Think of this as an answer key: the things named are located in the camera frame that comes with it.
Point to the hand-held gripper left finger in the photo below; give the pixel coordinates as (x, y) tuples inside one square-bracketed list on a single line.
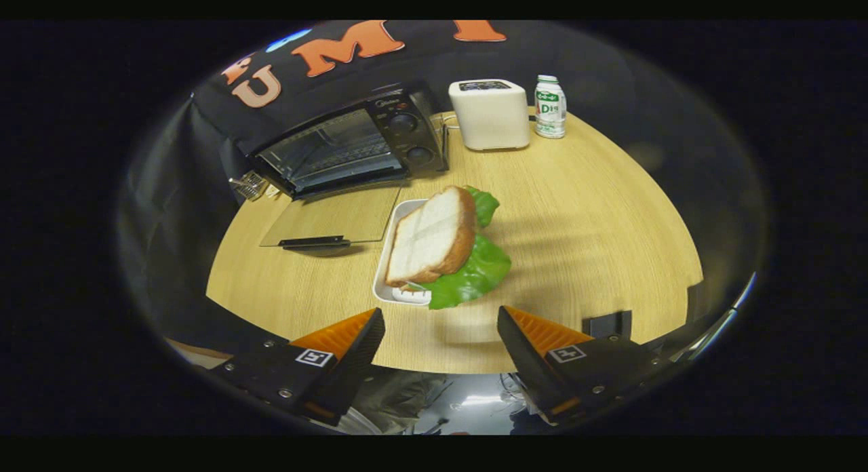
[(359, 360)]

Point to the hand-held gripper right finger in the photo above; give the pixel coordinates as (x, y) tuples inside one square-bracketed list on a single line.
[(525, 363)]

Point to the sandwich with lettuce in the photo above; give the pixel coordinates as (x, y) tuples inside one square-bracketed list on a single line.
[(434, 238)]

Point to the black toaster oven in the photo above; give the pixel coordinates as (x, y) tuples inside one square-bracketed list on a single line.
[(400, 123)]

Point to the white slot toaster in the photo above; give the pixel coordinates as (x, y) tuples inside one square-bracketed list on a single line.
[(489, 123)]

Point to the white rectangular tray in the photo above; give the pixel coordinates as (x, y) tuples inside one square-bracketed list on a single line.
[(381, 289)]

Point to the black table clamp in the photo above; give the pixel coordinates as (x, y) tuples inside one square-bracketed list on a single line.
[(607, 323)]

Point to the white bottle with green label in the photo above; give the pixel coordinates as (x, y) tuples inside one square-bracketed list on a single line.
[(550, 112)]

